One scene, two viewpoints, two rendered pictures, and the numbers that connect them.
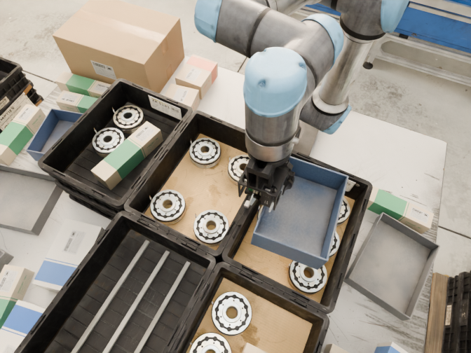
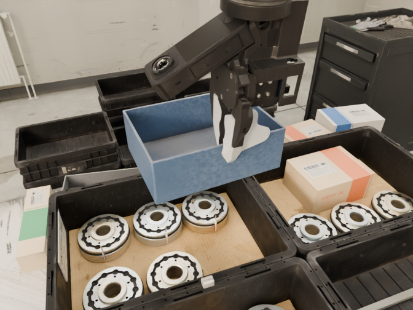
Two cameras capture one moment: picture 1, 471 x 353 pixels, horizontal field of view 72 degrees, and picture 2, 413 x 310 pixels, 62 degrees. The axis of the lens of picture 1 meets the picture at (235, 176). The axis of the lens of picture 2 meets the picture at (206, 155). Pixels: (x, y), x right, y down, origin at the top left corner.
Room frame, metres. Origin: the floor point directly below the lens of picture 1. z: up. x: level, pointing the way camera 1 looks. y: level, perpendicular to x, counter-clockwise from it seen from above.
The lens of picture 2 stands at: (0.58, 0.19, 1.40)
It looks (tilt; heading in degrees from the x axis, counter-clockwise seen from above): 36 degrees down; 228
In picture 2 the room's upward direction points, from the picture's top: straight up
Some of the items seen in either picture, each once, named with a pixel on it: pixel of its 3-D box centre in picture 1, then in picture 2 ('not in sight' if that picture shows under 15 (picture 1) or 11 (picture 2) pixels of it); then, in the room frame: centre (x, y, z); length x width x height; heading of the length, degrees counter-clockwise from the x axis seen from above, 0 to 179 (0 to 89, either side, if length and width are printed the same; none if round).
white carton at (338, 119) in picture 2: not in sight; (347, 124); (-0.54, -0.26, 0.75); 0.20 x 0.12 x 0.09; 150
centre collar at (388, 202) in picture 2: not in sight; (397, 205); (-0.10, 0.07, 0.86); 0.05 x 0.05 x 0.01
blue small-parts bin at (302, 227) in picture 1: (299, 209); (201, 138); (0.29, -0.14, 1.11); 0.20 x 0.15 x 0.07; 163
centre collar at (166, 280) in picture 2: not in sight; (174, 273); (0.37, -0.13, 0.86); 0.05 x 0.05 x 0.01
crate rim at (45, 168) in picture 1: (120, 136); not in sight; (0.57, 0.36, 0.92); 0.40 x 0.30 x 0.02; 157
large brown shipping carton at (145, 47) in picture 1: (124, 47); not in sight; (1.12, 0.51, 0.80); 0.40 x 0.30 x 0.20; 73
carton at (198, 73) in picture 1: (197, 76); not in sight; (1.05, 0.20, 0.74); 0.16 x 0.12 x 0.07; 160
